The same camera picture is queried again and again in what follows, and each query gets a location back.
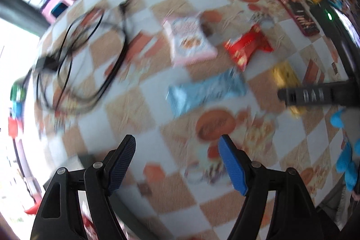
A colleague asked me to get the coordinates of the black power adapter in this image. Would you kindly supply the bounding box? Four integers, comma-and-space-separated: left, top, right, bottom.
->
35, 55, 59, 72

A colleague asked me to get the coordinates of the yellow cracker packet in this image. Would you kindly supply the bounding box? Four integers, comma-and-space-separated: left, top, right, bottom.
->
272, 61, 306, 118

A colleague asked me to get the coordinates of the small red candy packet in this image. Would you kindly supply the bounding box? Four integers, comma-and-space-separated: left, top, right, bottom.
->
223, 24, 273, 72

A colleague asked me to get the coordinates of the black cable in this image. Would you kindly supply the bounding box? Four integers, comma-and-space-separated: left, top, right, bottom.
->
34, 0, 136, 114

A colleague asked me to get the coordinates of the dark red chocolate box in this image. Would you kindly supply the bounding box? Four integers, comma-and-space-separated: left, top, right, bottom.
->
278, 0, 320, 36

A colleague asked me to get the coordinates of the light blue snack bar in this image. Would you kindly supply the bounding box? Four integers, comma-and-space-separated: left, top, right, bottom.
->
166, 68, 247, 118

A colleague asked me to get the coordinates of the green basin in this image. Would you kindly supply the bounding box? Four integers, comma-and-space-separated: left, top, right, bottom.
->
10, 83, 27, 102

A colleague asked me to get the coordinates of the red basin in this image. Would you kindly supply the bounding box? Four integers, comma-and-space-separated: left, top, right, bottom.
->
8, 117, 24, 139

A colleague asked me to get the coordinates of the pink cookie packet on table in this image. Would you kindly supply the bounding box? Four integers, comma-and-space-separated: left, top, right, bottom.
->
163, 15, 218, 66

